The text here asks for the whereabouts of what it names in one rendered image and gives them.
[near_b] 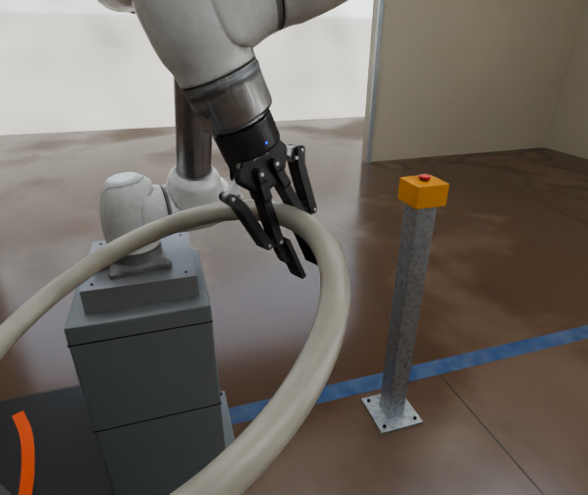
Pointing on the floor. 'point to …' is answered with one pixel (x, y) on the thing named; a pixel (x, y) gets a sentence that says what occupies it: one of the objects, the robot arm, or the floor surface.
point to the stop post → (406, 301)
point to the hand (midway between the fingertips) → (298, 250)
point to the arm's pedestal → (151, 389)
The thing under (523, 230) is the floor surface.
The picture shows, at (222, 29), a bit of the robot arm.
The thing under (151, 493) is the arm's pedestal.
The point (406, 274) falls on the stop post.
